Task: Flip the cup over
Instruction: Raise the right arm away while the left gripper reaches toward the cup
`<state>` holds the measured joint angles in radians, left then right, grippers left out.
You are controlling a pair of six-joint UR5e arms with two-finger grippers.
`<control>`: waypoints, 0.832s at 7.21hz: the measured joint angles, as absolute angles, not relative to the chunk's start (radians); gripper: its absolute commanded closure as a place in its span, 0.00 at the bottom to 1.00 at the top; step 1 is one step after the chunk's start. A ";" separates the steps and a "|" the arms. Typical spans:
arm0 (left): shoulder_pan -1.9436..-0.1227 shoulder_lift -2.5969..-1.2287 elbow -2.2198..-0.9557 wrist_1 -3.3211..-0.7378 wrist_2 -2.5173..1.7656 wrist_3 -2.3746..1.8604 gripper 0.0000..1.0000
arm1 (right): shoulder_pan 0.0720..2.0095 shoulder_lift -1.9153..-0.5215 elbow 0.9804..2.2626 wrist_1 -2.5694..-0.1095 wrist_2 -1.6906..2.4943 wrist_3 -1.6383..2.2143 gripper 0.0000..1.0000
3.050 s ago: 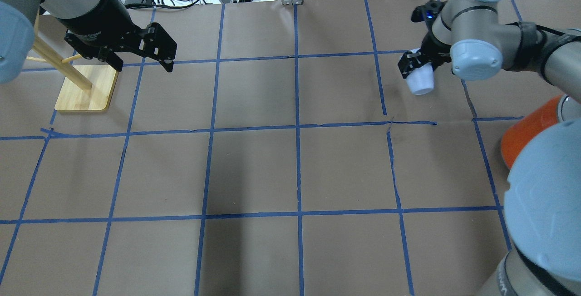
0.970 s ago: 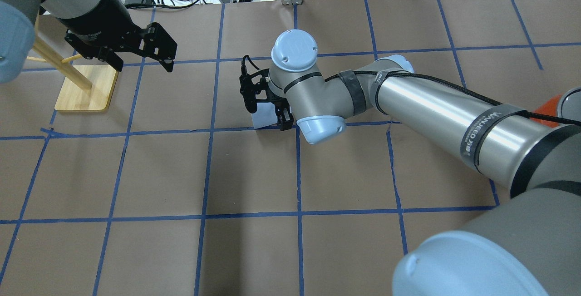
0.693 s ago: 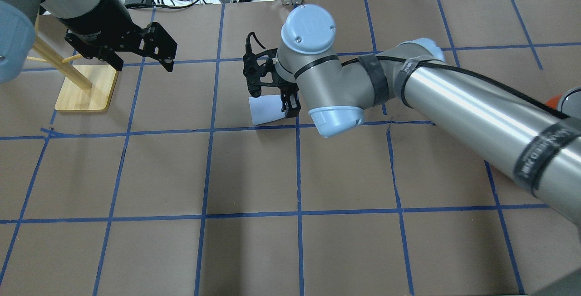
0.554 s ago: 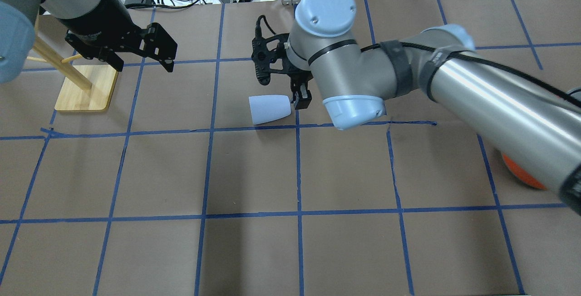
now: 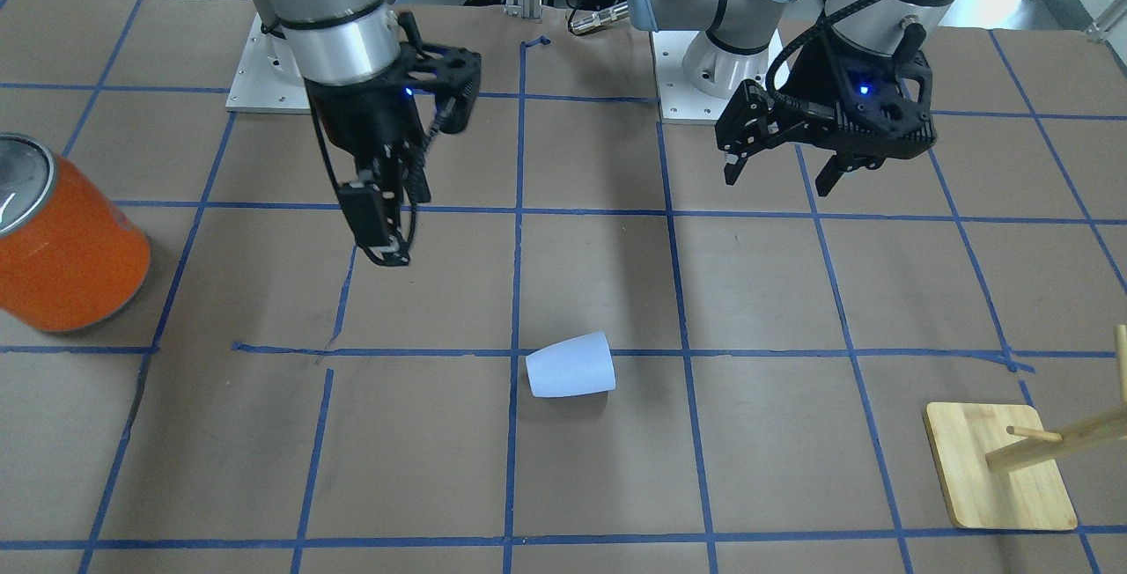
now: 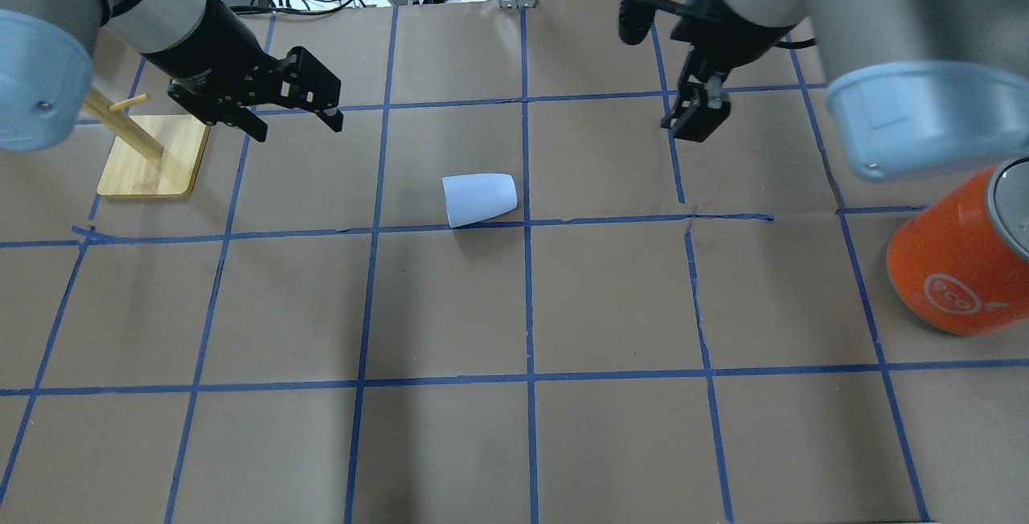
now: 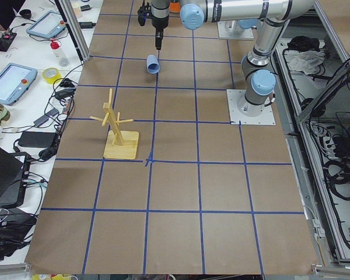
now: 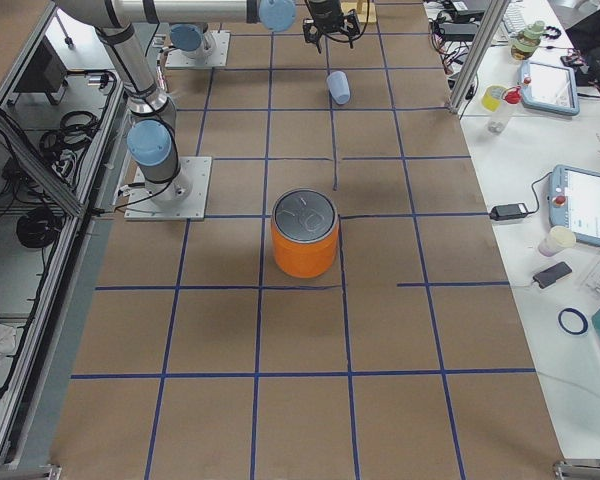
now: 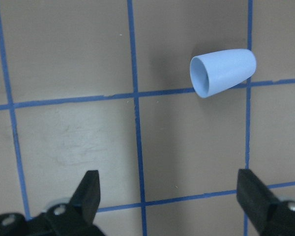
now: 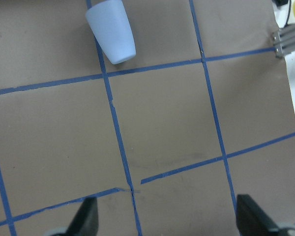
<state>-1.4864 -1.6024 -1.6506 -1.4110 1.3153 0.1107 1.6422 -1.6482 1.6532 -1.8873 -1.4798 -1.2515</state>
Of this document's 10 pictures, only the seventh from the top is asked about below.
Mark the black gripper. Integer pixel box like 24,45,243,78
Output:
155,29,164,49

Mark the light blue plastic cup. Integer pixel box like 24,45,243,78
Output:
146,54,160,74

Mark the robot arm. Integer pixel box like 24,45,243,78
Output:
237,18,289,117
180,1,314,57

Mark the red capped squeeze bottle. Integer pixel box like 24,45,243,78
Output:
50,39,69,67

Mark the blue teach pendant far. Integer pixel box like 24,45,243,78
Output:
26,11,65,39

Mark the blue teach pendant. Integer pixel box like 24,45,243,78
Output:
26,11,65,39
0,63,38,105

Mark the yellow tape roll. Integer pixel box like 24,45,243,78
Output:
42,67,62,84

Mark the wooden mug tree stand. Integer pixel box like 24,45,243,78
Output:
90,89,139,160

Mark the white cloth rag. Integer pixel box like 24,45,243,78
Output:
288,51,326,75

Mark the blue teach pendant near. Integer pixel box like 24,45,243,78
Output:
0,63,38,105

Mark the black power adapter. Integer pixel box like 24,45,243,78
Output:
18,131,56,148

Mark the black laptop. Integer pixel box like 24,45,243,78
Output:
0,148,30,209

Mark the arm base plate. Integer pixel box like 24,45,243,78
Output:
226,89,275,125
218,19,255,40

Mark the aluminium frame post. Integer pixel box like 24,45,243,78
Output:
54,0,90,62

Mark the black cable bundle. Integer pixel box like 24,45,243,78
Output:
0,62,85,138

